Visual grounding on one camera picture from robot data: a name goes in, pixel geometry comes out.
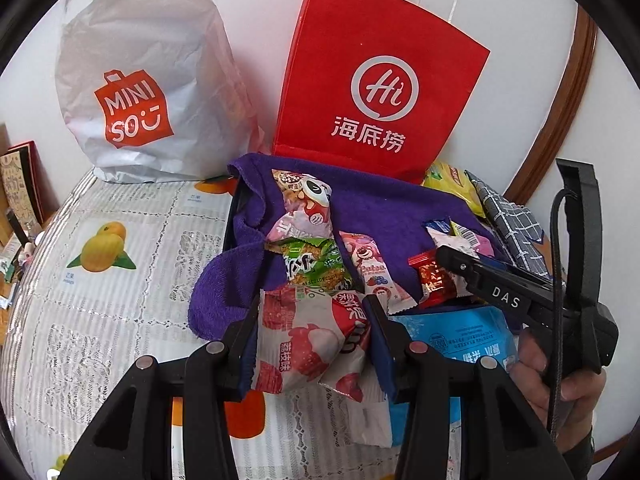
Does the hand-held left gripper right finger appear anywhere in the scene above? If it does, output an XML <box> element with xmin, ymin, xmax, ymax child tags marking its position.
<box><xmin>362</xmin><ymin>294</ymin><xmax>566</xmax><ymax>480</ymax></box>

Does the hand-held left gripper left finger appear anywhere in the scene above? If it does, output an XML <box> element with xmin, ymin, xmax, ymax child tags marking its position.
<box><xmin>57</xmin><ymin>292</ymin><xmax>261</xmax><ymax>480</ymax></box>

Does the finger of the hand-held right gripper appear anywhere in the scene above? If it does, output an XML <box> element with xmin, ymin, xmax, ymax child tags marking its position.
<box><xmin>435</xmin><ymin>244</ymin><xmax>482</xmax><ymax>282</ymax></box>

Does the yellow barcode snack packet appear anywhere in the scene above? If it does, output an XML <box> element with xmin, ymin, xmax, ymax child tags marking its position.
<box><xmin>449</xmin><ymin>220</ymin><xmax>482</xmax><ymax>252</ymax></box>

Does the red candy packet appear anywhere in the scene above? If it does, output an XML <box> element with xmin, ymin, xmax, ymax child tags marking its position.
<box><xmin>407</xmin><ymin>250</ymin><xmax>471</xmax><ymax>309</ymax></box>

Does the small pink snack packet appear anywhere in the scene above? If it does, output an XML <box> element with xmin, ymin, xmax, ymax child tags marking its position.
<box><xmin>472</xmin><ymin>232</ymin><xmax>497</xmax><ymax>259</ymax></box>

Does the red white lychee snack packet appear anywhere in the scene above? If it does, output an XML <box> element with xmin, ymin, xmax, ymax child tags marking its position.
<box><xmin>254</xmin><ymin>284</ymin><xmax>372</xmax><ymax>402</ymax></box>

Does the pink bear snack packet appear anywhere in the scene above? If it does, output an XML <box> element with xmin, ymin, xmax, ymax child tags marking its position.
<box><xmin>340</xmin><ymin>232</ymin><xmax>417</xmax><ymax>311</ymax></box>

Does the green snack packet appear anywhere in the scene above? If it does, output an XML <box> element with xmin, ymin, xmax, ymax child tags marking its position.
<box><xmin>267</xmin><ymin>239</ymin><xmax>353</xmax><ymax>292</ymax></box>

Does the person's right forearm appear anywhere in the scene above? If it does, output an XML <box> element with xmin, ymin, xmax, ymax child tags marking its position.
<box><xmin>567</xmin><ymin>427</ymin><xmax>597</xmax><ymax>480</ymax></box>

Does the person's right hand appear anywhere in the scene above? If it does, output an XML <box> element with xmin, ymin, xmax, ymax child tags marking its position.
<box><xmin>517</xmin><ymin>330</ymin><xmax>609</xmax><ymax>456</ymax></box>

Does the dark checked cloth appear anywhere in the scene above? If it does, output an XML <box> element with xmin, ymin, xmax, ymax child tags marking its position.
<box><xmin>465</xmin><ymin>170</ymin><xmax>553</xmax><ymax>278</ymax></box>

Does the blue tissue pack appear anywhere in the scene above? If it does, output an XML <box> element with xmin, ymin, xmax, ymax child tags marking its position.
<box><xmin>350</xmin><ymin>305</ymin><xmax>521</xmax><ymax>448</ymax></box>

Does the large yellow snack bag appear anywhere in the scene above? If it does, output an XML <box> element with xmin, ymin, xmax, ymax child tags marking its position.
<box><xmin>422</xmin><ymin>160</ymin><xmax>483</xmax><ymax>218</ymax></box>

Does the purple towel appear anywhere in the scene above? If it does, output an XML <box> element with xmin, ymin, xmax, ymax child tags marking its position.
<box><xmin>189</xmin><ymin>154</ymin><xmax>506</xmax><ymax>341</ymax></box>

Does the pink panda snack packet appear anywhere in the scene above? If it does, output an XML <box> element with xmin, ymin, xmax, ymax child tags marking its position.
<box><xmin>265</xmin><ymin>169</ymin><xmax>335</xmax><ymax>246</ymax></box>

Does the red paper bag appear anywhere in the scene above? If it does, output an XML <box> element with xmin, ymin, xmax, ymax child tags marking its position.
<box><xmin>272</xmin><ymin>0</ymin><xmax>491</xmax><ymax>186</ymax></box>

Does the wooden side table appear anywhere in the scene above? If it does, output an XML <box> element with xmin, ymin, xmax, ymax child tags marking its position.
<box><xmin>0</xmin><ymin>210</ymin><xmax>60</xmax><ymax>321</ymax></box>

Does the doodle cover book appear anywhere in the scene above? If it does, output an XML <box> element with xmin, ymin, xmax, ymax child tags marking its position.
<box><xmin>0</xmin><ymin>142</ymin><xmax>45</xmax><ymax>231</ymax></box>

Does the white plastic shopping bag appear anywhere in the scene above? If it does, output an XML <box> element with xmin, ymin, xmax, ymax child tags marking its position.
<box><xmin>55</xmin><ymin>0</ymin><xmax>261</xmax><ymax>183</ymax></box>

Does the brown wooden door frame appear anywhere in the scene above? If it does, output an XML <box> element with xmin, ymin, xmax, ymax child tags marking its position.
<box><xmin>505</xmin><ymin>7</ymin><xmax>598</xmax><ymax>202</ymax></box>

